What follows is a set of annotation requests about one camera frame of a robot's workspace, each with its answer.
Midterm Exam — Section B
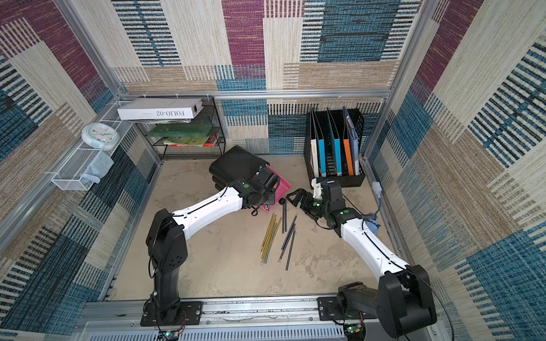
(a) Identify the black pink drawer unit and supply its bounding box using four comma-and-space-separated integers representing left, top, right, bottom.
209, 146, 274, 210

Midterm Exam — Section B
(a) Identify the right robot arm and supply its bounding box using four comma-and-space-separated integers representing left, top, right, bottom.
287, 180, 437, 338

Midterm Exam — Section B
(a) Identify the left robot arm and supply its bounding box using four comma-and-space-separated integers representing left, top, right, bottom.
140, 166, 280, 328

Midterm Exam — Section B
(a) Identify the dark blue pencil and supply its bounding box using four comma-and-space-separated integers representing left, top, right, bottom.
277, 213, 298, 264
285, 227, 297, 271
282, 221, 295, 251

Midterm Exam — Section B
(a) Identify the yellow pencil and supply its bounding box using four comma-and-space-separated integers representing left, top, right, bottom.
260, 214, 278, 265
260, 213, 277, 261

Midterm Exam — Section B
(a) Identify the white binder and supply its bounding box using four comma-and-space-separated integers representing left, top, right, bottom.
309, 110, 320, 178

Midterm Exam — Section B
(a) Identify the black plastic file organizer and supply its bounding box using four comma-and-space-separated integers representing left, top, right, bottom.
304, 108, 365, 188

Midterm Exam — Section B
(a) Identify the light blue binder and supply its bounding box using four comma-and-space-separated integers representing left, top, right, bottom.
312, 109, 327, 178

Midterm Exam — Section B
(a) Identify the dark blue binder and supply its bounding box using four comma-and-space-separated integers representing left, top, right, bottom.
346, 108, 360, 176

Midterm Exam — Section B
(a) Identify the orange binder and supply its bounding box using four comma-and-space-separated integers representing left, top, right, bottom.
343, 107, 354, 176

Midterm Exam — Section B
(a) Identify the black mesh shelf rack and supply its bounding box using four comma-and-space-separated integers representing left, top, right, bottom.
137, 97, 226, 161

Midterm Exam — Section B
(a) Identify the green book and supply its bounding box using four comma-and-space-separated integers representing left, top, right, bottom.
146, 123, 213, 138

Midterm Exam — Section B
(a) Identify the white folio box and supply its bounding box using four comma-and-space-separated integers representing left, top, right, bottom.
117, 98, 203, 121

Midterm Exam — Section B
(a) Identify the light blue cloth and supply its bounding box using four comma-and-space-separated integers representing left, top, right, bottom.
81, 151, 115, 184

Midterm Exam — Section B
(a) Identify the white round clock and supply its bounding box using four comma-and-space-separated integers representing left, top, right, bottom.
81, 122, 120, 151

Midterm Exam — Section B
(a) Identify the blue white cable connector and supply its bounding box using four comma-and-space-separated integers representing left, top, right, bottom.
372, 181, 382, 198

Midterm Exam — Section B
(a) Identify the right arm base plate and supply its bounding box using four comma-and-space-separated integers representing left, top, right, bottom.
317, 296, 377, 322

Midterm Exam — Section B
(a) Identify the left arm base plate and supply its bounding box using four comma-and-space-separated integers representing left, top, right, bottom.
140, 299, 203, 328

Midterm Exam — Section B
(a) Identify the white wire basket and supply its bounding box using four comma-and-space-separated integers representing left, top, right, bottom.
51, 119, 132, 191

